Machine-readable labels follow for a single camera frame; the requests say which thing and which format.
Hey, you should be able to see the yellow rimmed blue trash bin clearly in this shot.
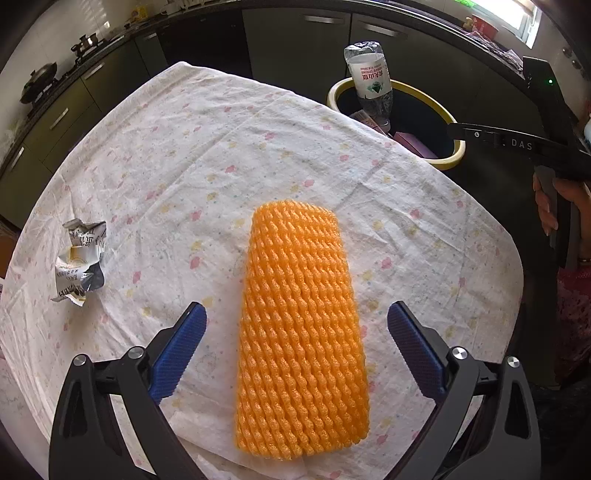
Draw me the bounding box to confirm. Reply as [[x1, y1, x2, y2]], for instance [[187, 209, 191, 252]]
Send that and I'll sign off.
[[327, 78, 466, 172]]

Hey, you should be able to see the white floral tablecloth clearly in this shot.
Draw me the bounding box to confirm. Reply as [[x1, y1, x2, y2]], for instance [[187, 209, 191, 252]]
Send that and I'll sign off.
[[0, 61, 527, 480]]

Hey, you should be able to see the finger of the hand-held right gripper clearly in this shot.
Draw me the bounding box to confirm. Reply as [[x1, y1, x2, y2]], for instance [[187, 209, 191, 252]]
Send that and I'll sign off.
[[447, 121, 493, 143]]

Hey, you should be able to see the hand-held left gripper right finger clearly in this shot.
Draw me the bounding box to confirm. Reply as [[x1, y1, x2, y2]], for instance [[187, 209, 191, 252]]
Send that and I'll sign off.
[[387, 301, 542, 480]]

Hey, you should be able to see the steel cooking pot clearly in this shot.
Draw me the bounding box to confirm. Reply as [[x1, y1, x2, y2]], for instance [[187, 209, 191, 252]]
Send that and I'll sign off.
[[71, 33, 100, 54]]

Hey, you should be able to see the orange foam fruit net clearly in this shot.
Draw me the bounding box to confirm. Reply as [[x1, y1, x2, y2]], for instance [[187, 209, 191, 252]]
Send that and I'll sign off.
[[234, 202, 371, 460]]

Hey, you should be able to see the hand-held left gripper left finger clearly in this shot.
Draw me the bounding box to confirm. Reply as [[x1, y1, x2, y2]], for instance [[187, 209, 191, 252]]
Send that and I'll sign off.
[[48, 302, 207, 480]]

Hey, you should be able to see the black wok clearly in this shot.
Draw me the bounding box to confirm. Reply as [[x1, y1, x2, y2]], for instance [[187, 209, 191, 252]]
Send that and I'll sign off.
[[18, 62, 61, 104]]

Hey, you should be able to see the person's right hand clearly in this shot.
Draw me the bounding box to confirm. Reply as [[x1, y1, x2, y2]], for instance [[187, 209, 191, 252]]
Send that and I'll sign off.
[[532, 173, 591, 265]]

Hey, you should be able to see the clear plastic bottle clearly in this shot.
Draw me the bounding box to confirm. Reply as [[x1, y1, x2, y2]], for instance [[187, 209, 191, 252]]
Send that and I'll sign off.
[[344, 41, 394, 132]]

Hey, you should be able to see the red container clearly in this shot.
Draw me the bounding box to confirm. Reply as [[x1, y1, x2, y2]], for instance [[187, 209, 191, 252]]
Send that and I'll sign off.
[[464, 14, 502, 40]]

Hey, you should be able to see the crumpled silver wrapper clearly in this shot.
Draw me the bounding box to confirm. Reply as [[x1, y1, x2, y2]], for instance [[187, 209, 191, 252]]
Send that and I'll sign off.
[[51, 220, 108, 306]]

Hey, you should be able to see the purple box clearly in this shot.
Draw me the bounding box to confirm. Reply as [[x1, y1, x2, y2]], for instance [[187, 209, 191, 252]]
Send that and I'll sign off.
[[393, 131, 437, 160]]

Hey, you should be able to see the person's pink patterned clothing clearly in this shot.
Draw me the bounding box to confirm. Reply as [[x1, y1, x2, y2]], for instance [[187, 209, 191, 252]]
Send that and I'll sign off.
[[551, 265, 591, 384]]

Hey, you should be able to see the gas stove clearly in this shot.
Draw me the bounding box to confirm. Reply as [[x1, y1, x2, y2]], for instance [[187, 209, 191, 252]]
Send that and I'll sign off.
[[18, 34, 125, 116]]

